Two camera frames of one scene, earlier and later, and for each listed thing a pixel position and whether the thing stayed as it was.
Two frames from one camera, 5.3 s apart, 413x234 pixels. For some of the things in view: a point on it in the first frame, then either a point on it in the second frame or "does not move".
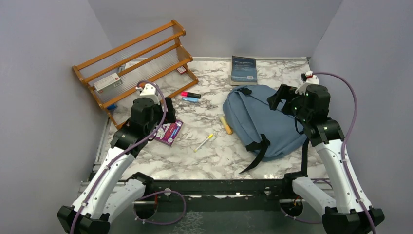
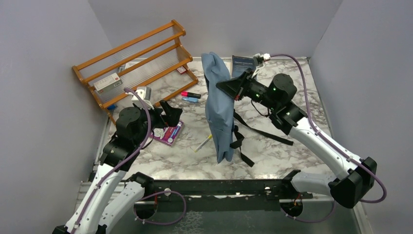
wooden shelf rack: [157, 56] does not move
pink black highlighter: [191, 94] does not move
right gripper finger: [273, 101] to [232, 87]
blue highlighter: [190, 99] does not move
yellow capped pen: [209, 137] does not move
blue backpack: [247, 114] to [226, 123]
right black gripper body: [294, 107] to [253, 89]
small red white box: [181, 69] does not move
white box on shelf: [107, 83] does not move
